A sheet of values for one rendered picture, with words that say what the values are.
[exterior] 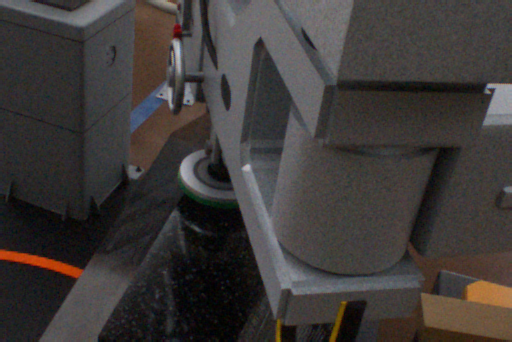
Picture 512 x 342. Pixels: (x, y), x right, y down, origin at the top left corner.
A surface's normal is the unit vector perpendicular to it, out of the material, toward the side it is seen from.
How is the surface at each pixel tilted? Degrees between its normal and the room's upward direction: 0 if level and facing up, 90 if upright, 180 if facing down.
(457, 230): 90
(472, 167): 90
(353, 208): 90
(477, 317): 0
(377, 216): 90
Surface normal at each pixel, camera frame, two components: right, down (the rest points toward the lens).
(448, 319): 0.13, -0.82
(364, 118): 0.21, 0.58
